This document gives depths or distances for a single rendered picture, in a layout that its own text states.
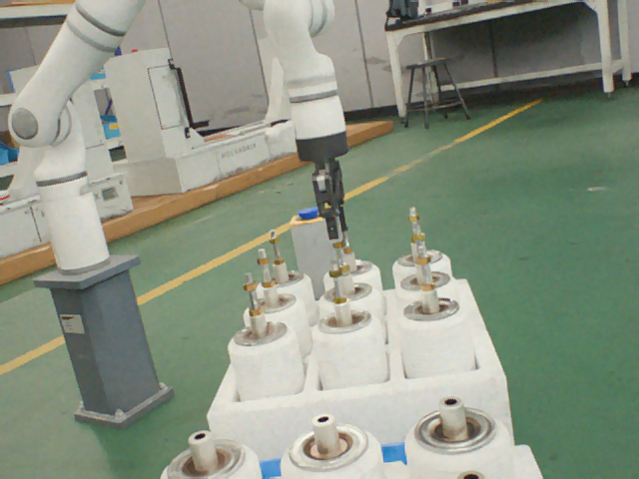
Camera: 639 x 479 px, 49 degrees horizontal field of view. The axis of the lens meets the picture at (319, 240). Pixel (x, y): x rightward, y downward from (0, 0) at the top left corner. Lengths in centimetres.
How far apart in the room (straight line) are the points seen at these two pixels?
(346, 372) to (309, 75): 41
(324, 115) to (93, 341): 65
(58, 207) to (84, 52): 29
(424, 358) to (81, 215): 71
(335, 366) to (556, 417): 40
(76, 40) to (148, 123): 244
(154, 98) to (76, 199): 231
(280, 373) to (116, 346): 51
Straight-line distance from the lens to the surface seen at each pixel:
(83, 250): 136
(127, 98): 375
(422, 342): 92
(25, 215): 306
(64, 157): 137
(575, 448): 111
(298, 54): 98
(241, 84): 745
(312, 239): 131
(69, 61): 127
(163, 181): 369
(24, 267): 296
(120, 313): 138
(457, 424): 66
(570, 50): 591
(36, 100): 131
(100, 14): 123
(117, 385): 141
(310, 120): 98
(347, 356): 93
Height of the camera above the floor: 60
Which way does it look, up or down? 14 degrees down
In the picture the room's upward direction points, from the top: 11 degrees counter-clockwise
